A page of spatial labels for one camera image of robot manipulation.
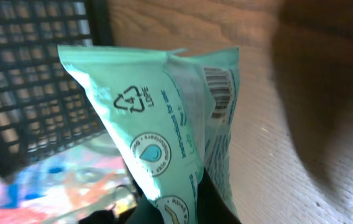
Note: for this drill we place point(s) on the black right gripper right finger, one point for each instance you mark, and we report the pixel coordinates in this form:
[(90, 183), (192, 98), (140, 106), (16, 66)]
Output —
[(211, 208)]

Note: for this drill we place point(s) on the teal snack wrapper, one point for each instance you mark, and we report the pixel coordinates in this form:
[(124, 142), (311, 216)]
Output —
[(169, 116)]

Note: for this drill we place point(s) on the grey plastic mesh basket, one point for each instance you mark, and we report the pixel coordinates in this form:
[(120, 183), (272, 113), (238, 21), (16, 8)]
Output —
[(43, 110)]

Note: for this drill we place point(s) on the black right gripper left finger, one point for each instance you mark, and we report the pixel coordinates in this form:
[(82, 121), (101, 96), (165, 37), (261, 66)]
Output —
[(143, 213)]

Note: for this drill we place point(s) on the red purple snack packet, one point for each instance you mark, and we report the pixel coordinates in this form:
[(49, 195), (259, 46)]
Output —
[(66, 188)]

